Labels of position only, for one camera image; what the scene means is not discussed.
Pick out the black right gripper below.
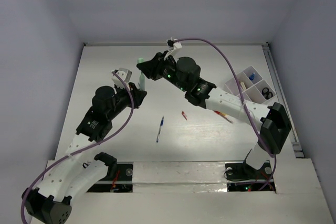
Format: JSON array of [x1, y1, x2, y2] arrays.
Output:
[[138, 50, 188, 92]]

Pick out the green highlighter pen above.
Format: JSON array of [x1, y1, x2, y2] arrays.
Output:
[[139, 73, 145, 91]]

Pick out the black handled scissors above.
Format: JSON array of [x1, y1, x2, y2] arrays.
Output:
[[261, 87, 274, 100]]

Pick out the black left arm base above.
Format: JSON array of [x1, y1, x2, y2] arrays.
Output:
[[100, 163, 133, 184]]

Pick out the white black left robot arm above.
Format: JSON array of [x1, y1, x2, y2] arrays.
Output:
[[20, 82, 147, 223]]

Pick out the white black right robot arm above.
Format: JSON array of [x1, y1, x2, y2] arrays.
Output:
[[137, 52, 292, 178]]

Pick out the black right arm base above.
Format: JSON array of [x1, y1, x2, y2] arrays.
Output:
[[223, 150, 273, 183]]

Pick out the blue gel pen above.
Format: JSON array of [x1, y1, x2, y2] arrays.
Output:
[[156, 116, 164, 143]]

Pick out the red gel pen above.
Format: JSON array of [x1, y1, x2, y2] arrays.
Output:
[[214, 111, 233, 124]]

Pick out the white divided organizer box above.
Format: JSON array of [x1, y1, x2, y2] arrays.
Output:
[[236, 66, 276, 104]]

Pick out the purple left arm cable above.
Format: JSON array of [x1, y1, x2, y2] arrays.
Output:
[[21, 73, 135, 222]]

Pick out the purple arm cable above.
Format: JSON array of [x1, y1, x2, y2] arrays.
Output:
[[167, 37, 276, 190], [21, 73, 135, 222]]

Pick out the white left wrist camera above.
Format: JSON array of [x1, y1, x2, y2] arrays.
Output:
[[111, 68, 132, 89]]

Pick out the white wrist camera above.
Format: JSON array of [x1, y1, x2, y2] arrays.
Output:
[[164, 37, 182, 60], [111, 68, 132, 89]]

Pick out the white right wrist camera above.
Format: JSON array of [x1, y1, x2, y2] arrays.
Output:
[[164, 37, 182, 60]]

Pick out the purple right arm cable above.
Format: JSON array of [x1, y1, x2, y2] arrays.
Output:
[[167, 37, 276, 190]]

